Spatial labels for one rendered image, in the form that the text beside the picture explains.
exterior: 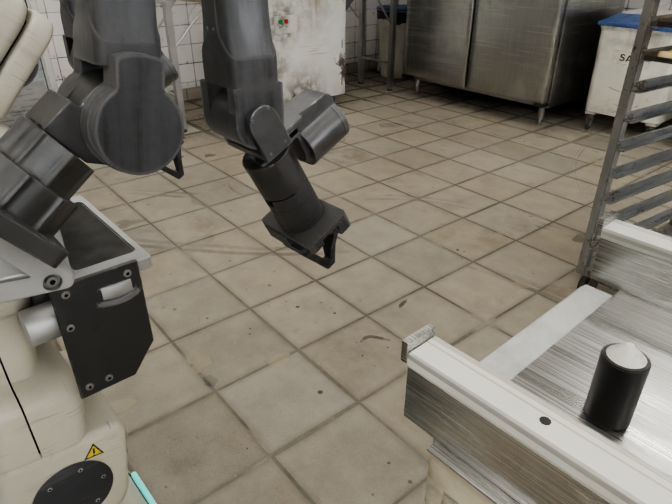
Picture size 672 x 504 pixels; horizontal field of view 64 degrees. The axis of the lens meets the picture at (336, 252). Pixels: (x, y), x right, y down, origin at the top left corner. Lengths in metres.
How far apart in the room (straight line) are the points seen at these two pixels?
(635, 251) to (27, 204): 0.54
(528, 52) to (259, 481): 3.50
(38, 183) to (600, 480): 0.43
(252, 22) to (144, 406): 1.32
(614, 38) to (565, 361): 3.82
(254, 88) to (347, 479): 1.09
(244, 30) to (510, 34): 3.84
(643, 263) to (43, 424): 0.70
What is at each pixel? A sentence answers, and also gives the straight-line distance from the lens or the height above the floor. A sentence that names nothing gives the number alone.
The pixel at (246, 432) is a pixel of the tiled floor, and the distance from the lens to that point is 1.56.
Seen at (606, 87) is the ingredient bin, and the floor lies 0.31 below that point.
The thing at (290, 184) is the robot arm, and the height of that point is 0.91.
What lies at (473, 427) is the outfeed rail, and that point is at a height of 0.87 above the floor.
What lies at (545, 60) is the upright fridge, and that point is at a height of 0.47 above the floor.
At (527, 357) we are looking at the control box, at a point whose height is 0.84.
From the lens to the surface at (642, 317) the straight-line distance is 0.59.
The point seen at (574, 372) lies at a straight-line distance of 0.49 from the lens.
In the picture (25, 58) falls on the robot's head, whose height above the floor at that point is 1.05.
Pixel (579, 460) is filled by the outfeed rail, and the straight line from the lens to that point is 0.34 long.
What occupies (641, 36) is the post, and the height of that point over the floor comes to 0.92.
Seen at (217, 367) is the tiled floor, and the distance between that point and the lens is 1.77.
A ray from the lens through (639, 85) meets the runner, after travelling 1.94.
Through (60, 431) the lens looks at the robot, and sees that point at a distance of 0.80.
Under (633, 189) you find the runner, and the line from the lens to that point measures 2.16.
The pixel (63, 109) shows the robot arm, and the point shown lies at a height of 1.03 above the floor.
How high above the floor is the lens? 1.14
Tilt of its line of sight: 29 degrees down
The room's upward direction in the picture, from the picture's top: straight up
